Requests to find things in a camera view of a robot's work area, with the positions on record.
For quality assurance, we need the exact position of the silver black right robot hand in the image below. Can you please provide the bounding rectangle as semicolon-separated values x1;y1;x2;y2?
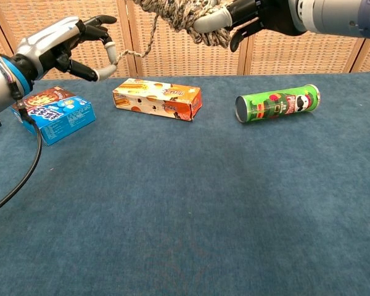
193;0;309;52

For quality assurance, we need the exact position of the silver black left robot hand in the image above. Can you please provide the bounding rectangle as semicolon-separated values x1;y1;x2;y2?
12;14;118;83

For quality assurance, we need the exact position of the speckled beige braided rope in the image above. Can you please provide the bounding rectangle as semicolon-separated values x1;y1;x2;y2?
113;0;232;64

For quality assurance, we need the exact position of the blue cookie box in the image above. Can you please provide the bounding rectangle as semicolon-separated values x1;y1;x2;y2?
11;86;97;147

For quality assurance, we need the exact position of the green Pringles can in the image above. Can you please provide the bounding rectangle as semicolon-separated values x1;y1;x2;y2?
234;83;321;125

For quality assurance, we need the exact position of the orange cake box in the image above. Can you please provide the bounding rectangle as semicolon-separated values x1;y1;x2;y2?
112;77;203;122

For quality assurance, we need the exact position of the blue felt table cover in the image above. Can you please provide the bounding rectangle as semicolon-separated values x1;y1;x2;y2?
0;71;370;296

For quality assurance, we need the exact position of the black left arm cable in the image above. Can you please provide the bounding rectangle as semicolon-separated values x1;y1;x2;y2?
0;78;43;218

